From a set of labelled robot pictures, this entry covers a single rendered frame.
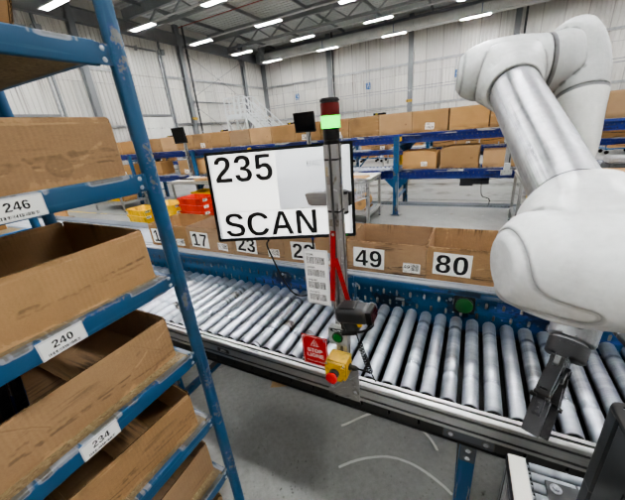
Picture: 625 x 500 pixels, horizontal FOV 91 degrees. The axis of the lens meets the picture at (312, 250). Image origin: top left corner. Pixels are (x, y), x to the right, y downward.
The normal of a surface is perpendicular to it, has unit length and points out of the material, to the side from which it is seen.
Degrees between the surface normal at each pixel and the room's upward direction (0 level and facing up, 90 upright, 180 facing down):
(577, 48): 65
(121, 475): 91
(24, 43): 90
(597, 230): 33
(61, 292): 91
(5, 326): 91
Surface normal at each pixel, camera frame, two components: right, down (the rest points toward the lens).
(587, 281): -0.50, 0.21
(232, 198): -0.11, 0.31
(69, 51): 0.89, 0.09
